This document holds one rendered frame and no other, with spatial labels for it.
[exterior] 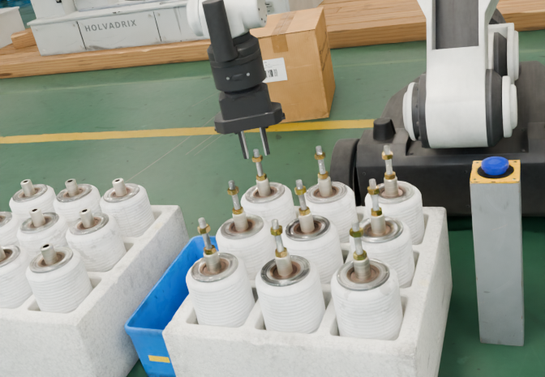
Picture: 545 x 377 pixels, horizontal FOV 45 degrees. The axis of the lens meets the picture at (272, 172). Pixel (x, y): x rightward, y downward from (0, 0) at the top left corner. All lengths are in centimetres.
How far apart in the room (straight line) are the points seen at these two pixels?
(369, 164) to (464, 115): 29
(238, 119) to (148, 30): 226
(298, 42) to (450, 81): 95
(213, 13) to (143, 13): 231
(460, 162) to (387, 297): 53
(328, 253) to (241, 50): 35
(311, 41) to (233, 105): 101
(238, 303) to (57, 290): 33
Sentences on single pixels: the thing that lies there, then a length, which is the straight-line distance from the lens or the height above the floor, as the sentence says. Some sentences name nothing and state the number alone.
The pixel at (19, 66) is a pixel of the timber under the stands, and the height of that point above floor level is 6.
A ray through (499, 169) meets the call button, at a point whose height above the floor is 33.
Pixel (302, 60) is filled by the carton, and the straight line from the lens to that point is 212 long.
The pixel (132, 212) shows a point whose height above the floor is 23.
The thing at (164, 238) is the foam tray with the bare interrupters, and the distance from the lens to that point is 136.
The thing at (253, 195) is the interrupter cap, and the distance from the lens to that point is 121.
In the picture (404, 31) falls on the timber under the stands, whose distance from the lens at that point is 286.
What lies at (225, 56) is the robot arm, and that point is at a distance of 105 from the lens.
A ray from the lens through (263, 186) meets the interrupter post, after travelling 119.
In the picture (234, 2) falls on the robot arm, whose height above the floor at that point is 61.
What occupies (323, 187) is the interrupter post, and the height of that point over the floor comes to 27.
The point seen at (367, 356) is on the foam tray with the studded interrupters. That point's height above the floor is 17.
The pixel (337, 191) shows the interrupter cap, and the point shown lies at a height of 25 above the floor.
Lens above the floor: 80
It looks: 25 degrees down
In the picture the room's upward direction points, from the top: 12 degrees counter-clockwise
